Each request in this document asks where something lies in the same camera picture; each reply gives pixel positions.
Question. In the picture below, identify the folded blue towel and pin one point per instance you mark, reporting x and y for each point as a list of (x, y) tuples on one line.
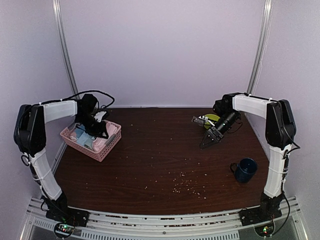
[(81, 136)]

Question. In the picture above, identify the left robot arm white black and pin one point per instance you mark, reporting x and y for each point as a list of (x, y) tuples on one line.
[(30, 137)]

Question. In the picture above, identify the pink plastic basket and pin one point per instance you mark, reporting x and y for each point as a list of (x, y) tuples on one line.
[(101, 146)]

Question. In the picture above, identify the front aluminium rail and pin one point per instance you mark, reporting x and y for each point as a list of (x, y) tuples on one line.
[(221, 225)]

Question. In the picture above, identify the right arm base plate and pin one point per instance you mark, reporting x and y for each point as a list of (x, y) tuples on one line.
[(252, 216)]

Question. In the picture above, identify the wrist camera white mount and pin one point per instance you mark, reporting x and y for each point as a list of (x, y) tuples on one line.
[(200, 120), (101, 116)]

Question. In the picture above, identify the round circuit board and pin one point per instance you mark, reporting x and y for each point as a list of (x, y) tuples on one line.
[(265, 230), (63, 230)]

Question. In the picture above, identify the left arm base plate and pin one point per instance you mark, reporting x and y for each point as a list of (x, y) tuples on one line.
[(75, 217)]

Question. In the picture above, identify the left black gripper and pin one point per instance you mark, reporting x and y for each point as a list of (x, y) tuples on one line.
[(98, 132)]

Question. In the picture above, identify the yellow-green bowl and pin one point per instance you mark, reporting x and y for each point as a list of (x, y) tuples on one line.
[(210, 119)]

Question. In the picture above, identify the green towel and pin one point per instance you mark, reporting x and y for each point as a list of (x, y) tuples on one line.
[(89, 142)]

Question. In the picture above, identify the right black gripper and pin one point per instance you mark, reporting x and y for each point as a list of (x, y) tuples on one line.
[(216, 138)]

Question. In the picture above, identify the left round circuit board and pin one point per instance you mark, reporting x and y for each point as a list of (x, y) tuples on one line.
[(63, 230)]

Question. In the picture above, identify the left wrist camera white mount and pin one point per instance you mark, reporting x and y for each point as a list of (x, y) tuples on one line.
[(101, 116)]

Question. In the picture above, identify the right round circuit board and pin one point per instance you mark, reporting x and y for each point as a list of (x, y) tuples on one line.
[(265, 230)]

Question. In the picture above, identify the right aluminium frame post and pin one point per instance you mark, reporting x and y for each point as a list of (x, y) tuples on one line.
[(261, 46)]

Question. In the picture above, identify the left aluminium frame post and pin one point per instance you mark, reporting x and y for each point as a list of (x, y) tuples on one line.
[(63, 43)]

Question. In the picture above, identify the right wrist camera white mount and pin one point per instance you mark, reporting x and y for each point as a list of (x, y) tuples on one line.
[(200, 120)]

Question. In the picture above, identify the aluminium frame post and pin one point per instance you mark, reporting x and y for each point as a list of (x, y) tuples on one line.
[(63, 43), (261, 46)]

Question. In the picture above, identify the dark blue mug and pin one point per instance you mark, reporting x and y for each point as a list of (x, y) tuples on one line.
[(244, 170)]

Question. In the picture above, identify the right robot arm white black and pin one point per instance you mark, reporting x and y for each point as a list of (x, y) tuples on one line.
[(280, 130)]

